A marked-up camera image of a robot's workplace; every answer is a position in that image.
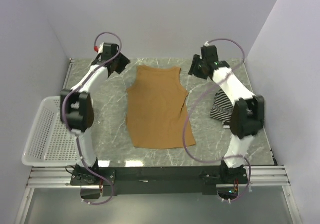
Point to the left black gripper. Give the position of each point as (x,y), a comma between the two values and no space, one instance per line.
(125,62)

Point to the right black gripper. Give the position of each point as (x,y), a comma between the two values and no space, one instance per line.
(196,60)

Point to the thin-striped black white tank top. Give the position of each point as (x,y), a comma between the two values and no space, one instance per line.
(222,108)

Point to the tan tank top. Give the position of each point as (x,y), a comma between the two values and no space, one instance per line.
(156,110)

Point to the wide-striped black white tank top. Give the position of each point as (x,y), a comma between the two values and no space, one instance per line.
(226,124)

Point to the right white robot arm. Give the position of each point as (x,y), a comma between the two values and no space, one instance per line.
(248,113)

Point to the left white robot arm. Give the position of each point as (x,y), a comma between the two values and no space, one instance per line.
(77,112)

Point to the white plastic basket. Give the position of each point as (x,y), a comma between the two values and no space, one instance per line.
(50,143)

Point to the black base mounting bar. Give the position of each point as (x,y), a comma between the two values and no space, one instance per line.
(159,180)

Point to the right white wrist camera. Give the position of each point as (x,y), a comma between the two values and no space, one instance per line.
(207,44)

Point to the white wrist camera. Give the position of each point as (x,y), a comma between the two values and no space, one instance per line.
(99,48)
(207,44)

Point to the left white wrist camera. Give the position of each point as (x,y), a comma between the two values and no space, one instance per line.
(99,48)

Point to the aluminium frame rail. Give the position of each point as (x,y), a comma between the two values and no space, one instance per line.
(58,178)

